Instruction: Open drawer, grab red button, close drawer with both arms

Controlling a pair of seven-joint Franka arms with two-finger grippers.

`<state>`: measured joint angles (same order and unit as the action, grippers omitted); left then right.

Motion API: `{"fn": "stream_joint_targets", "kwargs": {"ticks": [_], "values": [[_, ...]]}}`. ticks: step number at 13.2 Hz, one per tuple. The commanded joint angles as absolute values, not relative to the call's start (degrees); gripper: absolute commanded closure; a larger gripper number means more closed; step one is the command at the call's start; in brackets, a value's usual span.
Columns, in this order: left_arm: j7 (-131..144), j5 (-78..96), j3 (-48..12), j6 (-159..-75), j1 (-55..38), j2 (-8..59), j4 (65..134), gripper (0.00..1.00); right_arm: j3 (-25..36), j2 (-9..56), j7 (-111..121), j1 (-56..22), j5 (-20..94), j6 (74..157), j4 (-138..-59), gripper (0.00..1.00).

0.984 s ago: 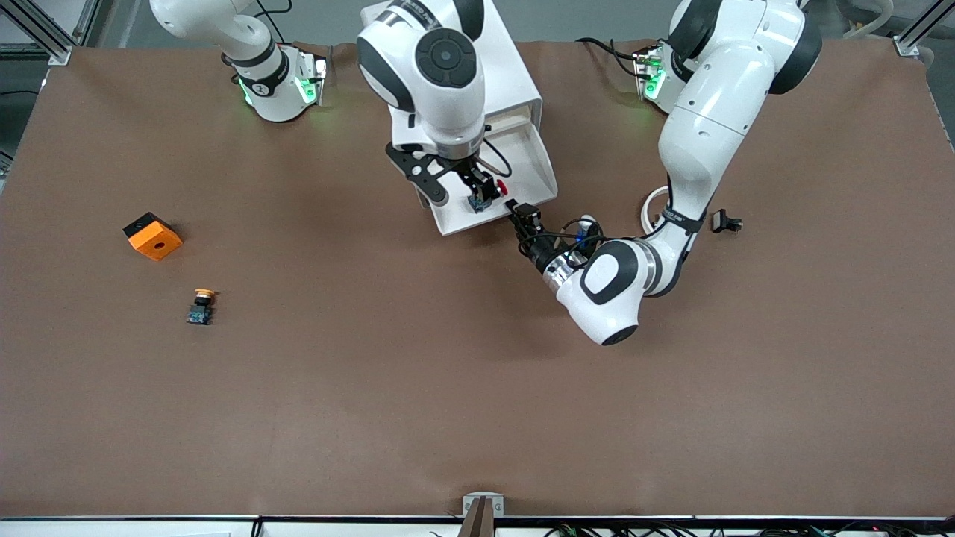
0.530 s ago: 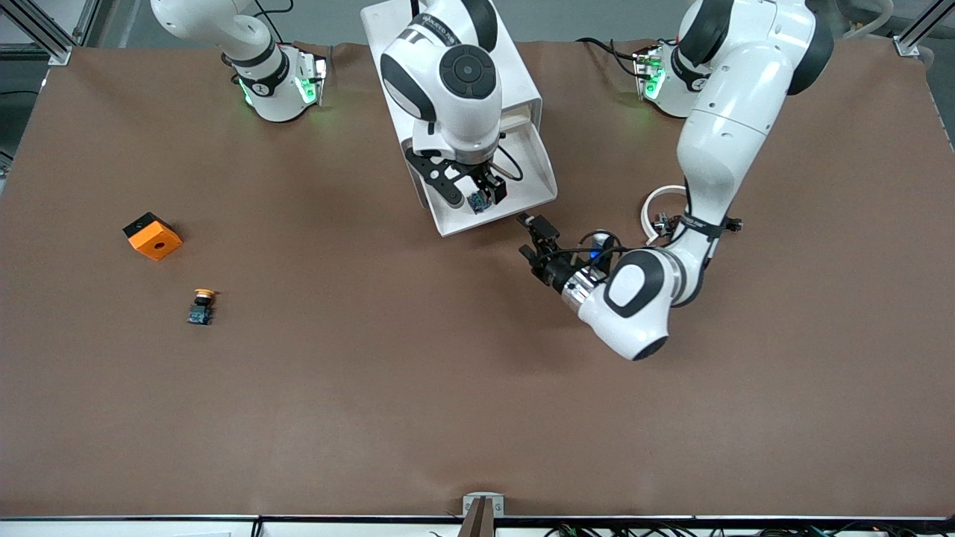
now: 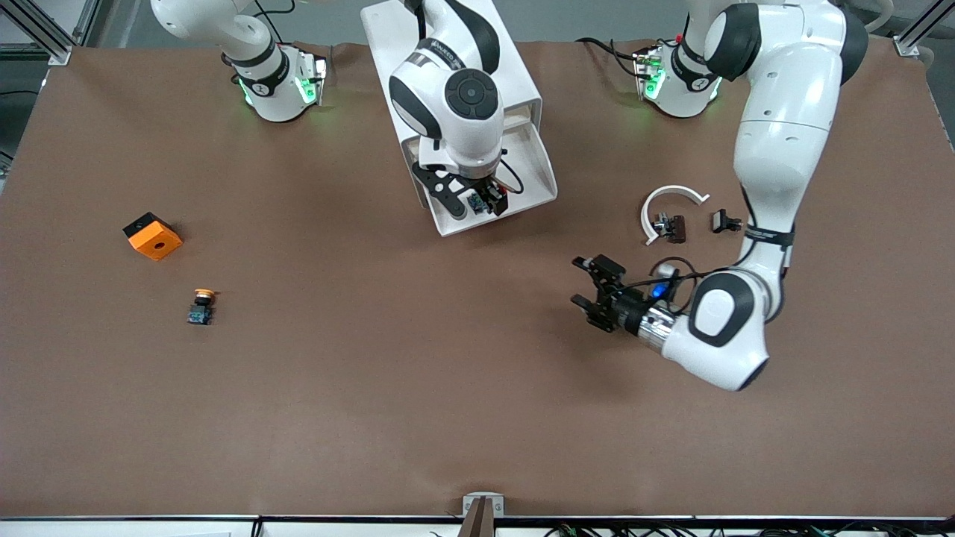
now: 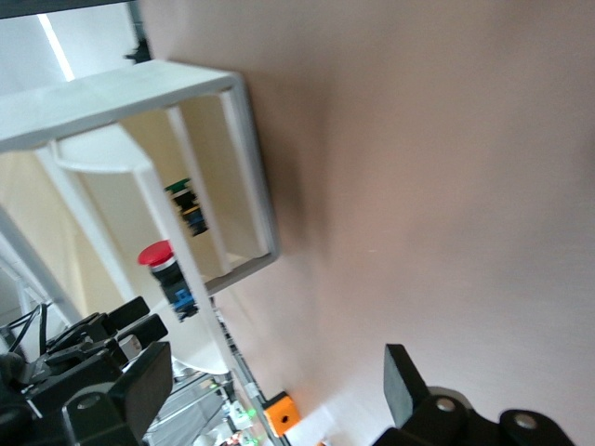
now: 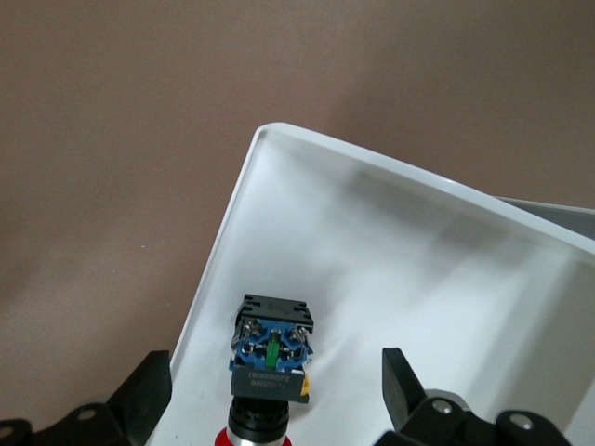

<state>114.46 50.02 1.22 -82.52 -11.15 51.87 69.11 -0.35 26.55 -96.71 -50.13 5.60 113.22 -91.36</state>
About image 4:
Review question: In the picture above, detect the orange box with hole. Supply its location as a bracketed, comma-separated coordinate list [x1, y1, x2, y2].
[262, 392, 299, 438]

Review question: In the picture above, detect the red mushroom push button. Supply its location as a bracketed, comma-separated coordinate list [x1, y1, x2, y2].
[138, 239, 200, 322]

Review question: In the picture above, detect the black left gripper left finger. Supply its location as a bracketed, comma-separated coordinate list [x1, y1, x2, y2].
[62, 341, 174, 446]

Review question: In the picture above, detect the green mushroom push button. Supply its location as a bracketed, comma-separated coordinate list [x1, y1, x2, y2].
[165, 177, 210, 239]

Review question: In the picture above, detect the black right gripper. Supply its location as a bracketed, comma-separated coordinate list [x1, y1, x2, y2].
[0, 296, 168, 405]

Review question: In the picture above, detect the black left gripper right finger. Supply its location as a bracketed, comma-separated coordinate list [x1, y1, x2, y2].
[378, 343, 501, 446]

